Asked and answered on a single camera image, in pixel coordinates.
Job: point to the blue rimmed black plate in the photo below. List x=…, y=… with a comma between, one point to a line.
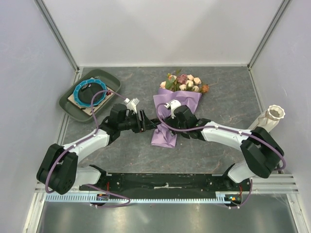
x=84, y=91

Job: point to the black ribbon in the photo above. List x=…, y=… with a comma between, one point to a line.
x=155, y=124

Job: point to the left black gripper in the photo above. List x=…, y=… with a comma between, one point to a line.
x=141, y=126

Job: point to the purple flower bouquet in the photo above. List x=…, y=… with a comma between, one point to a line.
x=177, y=90

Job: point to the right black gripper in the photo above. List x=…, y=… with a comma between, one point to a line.
x=170, y=121

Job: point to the dark green tray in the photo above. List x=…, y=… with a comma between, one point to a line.
x=76, y=114

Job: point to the aluminium frame post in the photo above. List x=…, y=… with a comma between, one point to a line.
x=56, y=32
x=269, y=31

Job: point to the white ceramic vase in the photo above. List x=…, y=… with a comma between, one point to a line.
x=269, y=118

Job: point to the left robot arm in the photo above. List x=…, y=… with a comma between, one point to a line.
x=59, y=170

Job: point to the left aluminium frame post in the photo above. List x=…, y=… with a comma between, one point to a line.
x=56, y=32

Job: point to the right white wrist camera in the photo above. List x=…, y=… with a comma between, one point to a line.
x=172, y=105

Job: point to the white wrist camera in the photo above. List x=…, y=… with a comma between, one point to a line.
x=131, y=105
x=172, y=105

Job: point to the right aluminium frame post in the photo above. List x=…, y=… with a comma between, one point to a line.
x=269, y=31

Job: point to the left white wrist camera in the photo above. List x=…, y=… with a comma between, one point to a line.
x=131, y=105

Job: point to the light blue cable duct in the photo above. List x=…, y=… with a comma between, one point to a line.
x=93, y=197

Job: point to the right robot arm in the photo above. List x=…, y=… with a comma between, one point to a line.
x=261, y=152

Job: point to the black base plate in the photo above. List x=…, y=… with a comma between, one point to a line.
x=169, y=185

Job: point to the aluminium front rail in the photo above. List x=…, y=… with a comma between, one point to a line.
x=276, y=183

